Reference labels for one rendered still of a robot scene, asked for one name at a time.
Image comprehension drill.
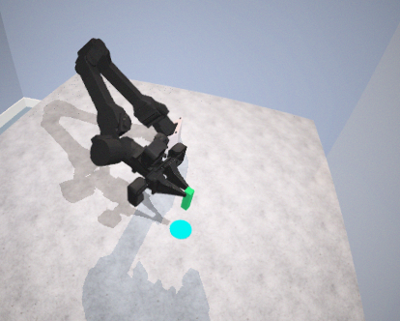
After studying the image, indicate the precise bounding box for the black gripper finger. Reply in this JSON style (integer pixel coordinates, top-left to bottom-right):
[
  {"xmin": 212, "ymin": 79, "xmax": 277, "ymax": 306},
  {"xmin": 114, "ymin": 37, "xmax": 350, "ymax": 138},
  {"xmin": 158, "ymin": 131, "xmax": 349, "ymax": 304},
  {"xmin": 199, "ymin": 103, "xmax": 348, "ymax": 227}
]
[
  {"xmin": 166, "ymin": 159, "xmax": 189, "ymax": 190},
  {"xmin": 151, "ymin": 172, "xmax": 186, "ymax": 197}
]

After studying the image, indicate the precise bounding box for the green rectangular post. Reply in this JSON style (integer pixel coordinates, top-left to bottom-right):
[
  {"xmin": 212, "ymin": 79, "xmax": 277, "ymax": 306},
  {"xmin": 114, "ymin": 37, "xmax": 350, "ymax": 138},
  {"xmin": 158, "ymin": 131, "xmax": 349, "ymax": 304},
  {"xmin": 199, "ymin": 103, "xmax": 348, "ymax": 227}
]
[{"xmin": 181, "ymin": 187, "xmax": 194, "ymax": 210}]

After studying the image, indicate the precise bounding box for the cyan circle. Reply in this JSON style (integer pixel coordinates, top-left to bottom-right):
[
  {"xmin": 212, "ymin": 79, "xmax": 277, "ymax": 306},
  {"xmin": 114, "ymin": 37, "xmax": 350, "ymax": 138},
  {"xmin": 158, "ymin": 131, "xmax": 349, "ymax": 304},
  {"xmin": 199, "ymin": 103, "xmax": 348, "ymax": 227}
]
[{"xmin": 170, "ymin": 220, "xmax": 191, "ymax": 239}]

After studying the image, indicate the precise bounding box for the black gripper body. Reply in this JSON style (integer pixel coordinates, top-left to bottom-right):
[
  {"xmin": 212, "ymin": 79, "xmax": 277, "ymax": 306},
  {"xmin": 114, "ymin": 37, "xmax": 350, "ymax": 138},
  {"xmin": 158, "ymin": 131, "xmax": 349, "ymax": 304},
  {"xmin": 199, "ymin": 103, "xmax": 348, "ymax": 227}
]
[{"xmin": 127, "ymin": 142, "xmax": 187, "ymax": 208}]

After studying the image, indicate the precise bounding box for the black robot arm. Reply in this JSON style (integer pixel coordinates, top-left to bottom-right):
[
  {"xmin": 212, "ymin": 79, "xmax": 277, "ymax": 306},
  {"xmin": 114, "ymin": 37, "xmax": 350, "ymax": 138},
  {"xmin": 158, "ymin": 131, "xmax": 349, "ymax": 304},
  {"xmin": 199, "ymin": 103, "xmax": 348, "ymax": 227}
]
[{"xmin": 74, "ymin": 38, "xmax": 178, "ymax": 173}]

